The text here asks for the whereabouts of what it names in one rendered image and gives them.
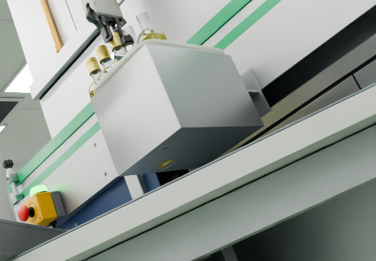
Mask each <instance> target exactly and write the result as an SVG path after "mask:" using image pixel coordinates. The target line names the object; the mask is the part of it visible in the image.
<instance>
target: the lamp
mask: <svg viewBox="0 0 376 261"><path fill-rule="evenodd" d="M43 192H48V189H47V187H46V186H45V185H38V186H35V187H33V188H32V189H31V190H30V195H31V197H32V196H33V195H34V194H35V193H43Z"/></svg>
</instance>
